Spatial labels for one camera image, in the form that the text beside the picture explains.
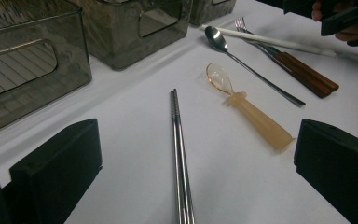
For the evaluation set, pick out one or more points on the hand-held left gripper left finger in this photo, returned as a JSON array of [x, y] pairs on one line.
[[59, 168]]

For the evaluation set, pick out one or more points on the white chopstick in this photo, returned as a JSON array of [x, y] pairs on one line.
[[261, 38]]

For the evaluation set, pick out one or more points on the smoky transparent plastic bin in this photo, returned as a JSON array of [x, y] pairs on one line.
[[118, 46], [28, 84], [208, 14]]

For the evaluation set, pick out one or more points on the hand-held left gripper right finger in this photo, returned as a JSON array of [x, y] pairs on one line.
[[338, 168]]

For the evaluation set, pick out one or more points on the metal chopstick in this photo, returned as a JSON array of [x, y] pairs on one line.
[[181, 140], [175, 140]]

